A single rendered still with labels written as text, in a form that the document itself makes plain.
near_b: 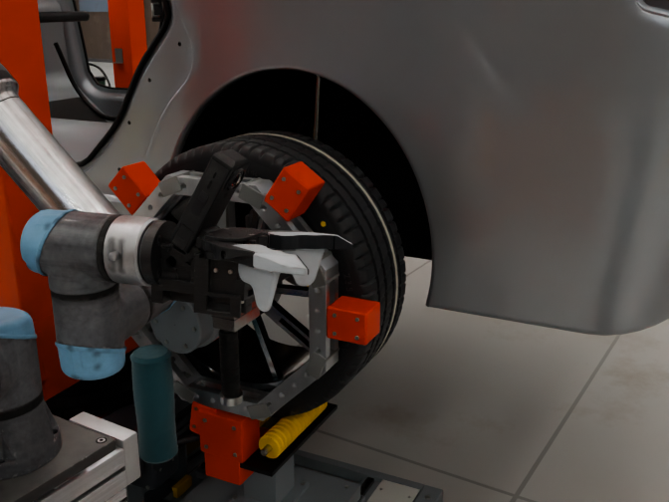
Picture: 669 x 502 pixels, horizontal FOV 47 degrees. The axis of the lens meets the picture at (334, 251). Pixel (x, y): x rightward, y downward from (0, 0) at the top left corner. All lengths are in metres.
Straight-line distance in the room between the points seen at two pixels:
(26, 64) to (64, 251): 1.08
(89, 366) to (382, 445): 1.95
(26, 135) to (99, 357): 0.31
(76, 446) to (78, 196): 0.44
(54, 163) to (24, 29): 0.90
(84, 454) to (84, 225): 0.50
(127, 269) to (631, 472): 2.21
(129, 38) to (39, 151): 4.14
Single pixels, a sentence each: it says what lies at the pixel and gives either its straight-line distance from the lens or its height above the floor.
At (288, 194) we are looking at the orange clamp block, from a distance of 1.54.
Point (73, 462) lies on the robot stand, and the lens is 1.26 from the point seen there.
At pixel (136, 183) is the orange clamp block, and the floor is 1.09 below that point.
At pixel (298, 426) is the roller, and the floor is 0.52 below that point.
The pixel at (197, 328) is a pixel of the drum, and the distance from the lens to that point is 1.57.
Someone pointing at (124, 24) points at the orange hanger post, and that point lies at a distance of 5.18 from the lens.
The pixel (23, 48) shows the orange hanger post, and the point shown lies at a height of 1.37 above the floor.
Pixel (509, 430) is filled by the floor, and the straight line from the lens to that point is 2.92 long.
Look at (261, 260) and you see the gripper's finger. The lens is 0.72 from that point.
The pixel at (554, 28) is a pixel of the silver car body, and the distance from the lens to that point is 1.74.
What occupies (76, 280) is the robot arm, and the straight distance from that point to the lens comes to 0.88.
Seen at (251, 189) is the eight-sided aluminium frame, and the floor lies 1.11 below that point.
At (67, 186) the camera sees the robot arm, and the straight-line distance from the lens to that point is 1.03.
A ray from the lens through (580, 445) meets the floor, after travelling 2.90.
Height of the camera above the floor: 1.48
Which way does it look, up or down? 18 degrees down
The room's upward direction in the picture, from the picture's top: straight up
